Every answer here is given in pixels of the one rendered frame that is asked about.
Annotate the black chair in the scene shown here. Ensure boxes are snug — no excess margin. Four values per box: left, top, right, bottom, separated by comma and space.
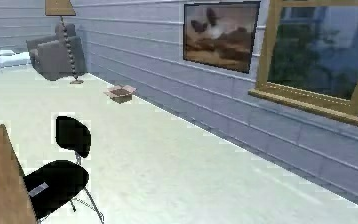
22, 115, 105, 224

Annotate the white side table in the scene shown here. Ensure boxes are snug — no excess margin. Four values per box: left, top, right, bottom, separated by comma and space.
0, 49, 32, 70

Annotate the open cardboard box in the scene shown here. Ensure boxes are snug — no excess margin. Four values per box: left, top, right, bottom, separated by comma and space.
104, 84, 138, 104

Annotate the grey armchair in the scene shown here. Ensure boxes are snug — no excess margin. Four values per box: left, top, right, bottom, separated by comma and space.
25, 22, 88, 82

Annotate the black framed brown picture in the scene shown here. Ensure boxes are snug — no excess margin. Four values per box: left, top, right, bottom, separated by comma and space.
182, 0, 262, 75

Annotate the wooden framed window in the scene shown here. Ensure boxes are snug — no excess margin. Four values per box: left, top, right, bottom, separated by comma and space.
248, 0, 358, 127

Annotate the brown wooden table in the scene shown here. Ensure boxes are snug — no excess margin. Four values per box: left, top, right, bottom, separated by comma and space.
0, 124, 38, 224

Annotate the brown floor lamp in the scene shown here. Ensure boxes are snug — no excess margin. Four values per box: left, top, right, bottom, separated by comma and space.
44, 0, 85, 85

